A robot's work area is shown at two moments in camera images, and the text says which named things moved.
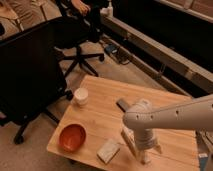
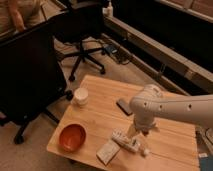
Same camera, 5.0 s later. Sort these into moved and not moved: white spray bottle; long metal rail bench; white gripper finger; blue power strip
Moved: white gripper finger
Not moved: blue power strip; white spray bottle; long metal rail bench
